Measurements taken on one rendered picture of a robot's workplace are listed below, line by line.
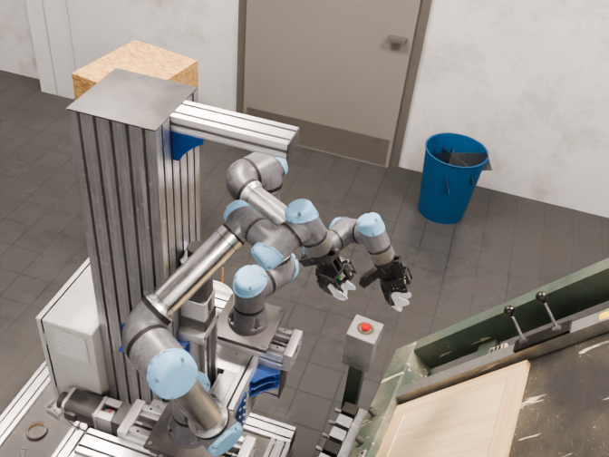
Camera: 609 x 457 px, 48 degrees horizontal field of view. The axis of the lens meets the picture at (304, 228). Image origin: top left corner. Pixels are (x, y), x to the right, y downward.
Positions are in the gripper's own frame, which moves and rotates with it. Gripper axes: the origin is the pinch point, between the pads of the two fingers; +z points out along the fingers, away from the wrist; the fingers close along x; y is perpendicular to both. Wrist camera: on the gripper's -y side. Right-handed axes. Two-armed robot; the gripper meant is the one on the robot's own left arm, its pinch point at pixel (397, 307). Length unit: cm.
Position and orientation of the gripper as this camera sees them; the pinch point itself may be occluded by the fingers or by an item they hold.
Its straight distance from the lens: 225.6
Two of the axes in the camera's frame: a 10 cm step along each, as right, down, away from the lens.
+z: 3.7, 8.0, 4.7
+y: 8.7, -1.2, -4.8
